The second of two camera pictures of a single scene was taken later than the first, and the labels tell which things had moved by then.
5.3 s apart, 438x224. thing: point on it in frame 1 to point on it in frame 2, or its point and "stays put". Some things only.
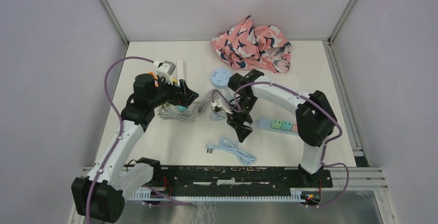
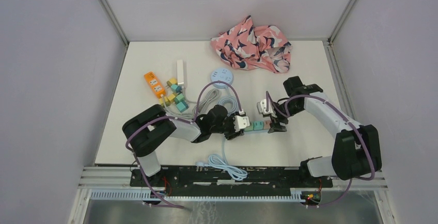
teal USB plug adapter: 181,108 stays put
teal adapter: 286,126 to 258,125
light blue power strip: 266,124 to 260,131
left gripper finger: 188,96 to 231,136
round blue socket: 220,78 stays put
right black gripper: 235,119 to 276,127
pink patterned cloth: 247,46 stays put
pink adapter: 295,128 to 267,124
